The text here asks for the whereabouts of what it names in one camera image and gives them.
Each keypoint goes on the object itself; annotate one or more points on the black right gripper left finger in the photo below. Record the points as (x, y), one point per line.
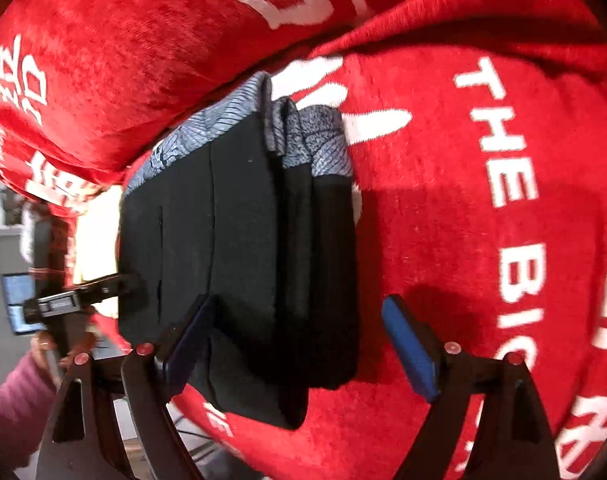
(82, 438)

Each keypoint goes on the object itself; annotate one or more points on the black pants with grey waistband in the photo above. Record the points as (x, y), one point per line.
(243, 214)

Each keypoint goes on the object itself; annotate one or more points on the pink sleeved left forearm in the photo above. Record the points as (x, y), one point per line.
(26, 399)

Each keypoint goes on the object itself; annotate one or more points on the blue screen monitor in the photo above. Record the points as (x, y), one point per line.
(17, 288)

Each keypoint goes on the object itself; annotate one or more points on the red blanket with white lettering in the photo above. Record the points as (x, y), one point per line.
(478, 134)

